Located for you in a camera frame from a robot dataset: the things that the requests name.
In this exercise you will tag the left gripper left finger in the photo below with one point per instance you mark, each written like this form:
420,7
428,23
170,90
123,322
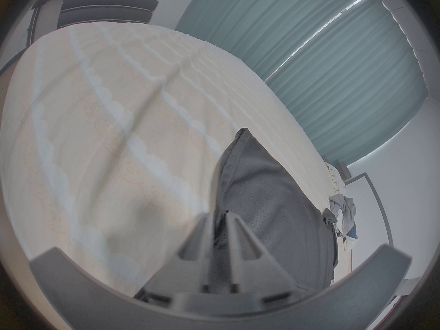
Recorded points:
192,263

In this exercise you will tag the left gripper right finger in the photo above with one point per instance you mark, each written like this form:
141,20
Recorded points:
251,263

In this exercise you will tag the black T-shirt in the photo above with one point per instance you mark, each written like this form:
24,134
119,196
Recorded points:
268,201

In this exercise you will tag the pile of clothes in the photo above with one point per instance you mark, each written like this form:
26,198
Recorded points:
347,211

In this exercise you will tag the bed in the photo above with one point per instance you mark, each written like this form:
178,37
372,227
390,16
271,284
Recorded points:
103,132

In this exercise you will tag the white printed pillow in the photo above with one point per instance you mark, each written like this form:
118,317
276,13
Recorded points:
335,180

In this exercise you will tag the grey bedside table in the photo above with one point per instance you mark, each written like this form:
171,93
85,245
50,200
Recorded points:
343,170

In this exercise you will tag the blue-green curtain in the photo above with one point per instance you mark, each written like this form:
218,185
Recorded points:
257,19
361,98

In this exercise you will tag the black chest of drawers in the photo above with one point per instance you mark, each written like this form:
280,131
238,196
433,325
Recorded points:
103,9

